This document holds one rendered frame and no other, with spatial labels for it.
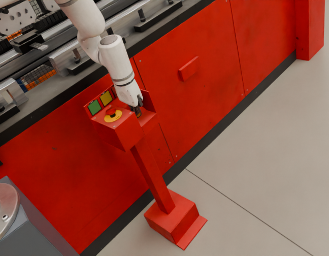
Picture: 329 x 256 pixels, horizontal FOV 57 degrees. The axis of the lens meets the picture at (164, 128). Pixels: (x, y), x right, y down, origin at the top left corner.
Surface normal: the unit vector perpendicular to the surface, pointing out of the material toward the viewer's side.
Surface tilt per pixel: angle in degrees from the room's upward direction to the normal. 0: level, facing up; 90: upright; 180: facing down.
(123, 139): 90
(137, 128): 90
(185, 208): 0
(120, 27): 90
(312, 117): 0
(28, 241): 90
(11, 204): 0
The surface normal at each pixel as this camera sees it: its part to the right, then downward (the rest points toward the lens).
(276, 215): -0.29, -0.75
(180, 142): 0.66, 0.29
